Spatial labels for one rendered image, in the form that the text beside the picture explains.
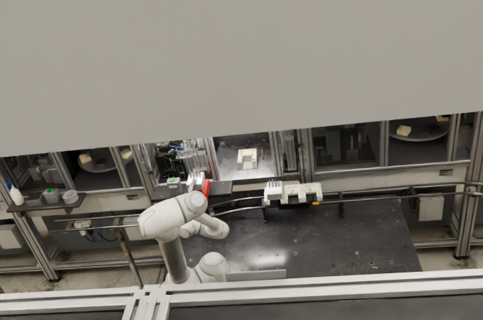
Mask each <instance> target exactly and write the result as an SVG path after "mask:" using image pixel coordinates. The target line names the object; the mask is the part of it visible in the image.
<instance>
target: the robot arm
mask: <svg viewBox="0 0 483 320"><path fill-rule="evenodd" d="M196 183H197V178H195V179H193V180H192V183H190V186H189V189H188V193H185V194H183V195H179V196H176V197H174V198H170V199H167V200H164V201H161V202H159V203H158V204H155V205H153V206H151V207H149V208H148V209H146V210H145V211H144V212H142V213H141V214H140V215H139V218H138V219H137V223H138V227H139V230H140V232H141V235H142V236H143V237H145V238H147V239H156V240H157V241H158V243H159V246H160V249H161V252H162V256H163V257H164V260H165V264H166V267H167V271H168V274H167V276H166V279H165V282H163V283H162V285H164V284H173V285H182V284H196V283H223V282H226V276H225V273H231V269H230V267H229V264H228V262H227V261H226V260H225V258H224V257H223V256H222V255H221V254H219V253H217V252H209V253H208V254H206V255H204V256H203V257H202V258H201V260H200V262H199V263H198V264H197V265H196V266H195V267H194V268H192V269H191V268H189V267H188V266H187V263H186V260H185V255H184V252H183V247H182V245H181V241H180V236H181V237H182V238H186V239H187V238H189V237H191V236H192V235H194V234H199V235H202V236H204V237H209V238H212V239H223V238H225V237H227V235H228V233H229V226H228V225H227V224H226V223H225V222H223V221H221V220H220V219H217V218H214V217H211V216H209V215H208V214H206V213H205V211H206V209H207V206H208V201H207V198H206V197H205V195H204V194H203V193H201V192H200V191H195V187H196ZM179 235H180V236H179Z"/></svg>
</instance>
